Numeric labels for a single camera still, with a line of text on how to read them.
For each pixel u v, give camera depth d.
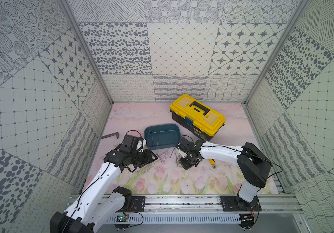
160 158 0.90
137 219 0.65
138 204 0.73
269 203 0.76
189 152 0.67
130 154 0.61
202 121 0.88
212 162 0.88
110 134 1.01
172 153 0.93
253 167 0.46
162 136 1.02
